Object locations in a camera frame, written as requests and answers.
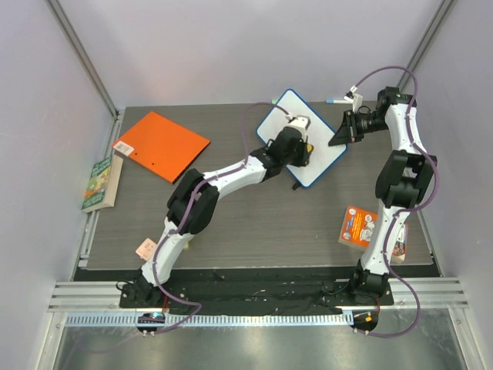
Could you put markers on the orange cover book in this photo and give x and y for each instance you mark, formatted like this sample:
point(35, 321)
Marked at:
point(358, 227)

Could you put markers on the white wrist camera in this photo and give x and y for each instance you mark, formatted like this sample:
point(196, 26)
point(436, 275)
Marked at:
point(355, 99)
point(300, 123)

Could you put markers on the pink power adapter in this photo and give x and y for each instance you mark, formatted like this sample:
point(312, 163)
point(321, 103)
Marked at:
point(146, 249)

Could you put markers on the orange folder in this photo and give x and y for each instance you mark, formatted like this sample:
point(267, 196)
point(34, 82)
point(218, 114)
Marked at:
point(161, 146)

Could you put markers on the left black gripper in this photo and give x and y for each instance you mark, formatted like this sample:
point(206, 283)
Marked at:
point(303, 153)

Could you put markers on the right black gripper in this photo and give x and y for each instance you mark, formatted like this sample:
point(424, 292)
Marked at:
point(351, 127)

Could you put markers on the blue white marker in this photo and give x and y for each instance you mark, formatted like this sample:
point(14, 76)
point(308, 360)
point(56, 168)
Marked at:
point(336, 101)

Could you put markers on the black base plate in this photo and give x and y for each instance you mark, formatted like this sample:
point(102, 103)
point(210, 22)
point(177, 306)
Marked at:
point(281, 291)

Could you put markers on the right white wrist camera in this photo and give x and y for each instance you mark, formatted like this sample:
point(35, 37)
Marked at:
point(355, 99)

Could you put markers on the blue framed whiteboard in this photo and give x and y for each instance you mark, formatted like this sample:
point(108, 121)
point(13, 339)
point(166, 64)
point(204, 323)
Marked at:
point(318, 135)

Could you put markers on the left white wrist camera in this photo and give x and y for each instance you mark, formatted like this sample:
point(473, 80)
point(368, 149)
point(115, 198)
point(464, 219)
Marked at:
point(300, 123)

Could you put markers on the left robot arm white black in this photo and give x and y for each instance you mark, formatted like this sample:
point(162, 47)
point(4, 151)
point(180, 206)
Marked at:
point(193, 202)

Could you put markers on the slotted cable duct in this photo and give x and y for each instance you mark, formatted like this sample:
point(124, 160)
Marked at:
point(149, 319)

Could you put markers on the green cover book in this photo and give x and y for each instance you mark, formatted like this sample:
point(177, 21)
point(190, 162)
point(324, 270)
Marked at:
point(103, 184)

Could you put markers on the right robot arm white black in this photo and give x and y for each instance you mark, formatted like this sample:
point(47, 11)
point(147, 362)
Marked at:
point(400, 187)

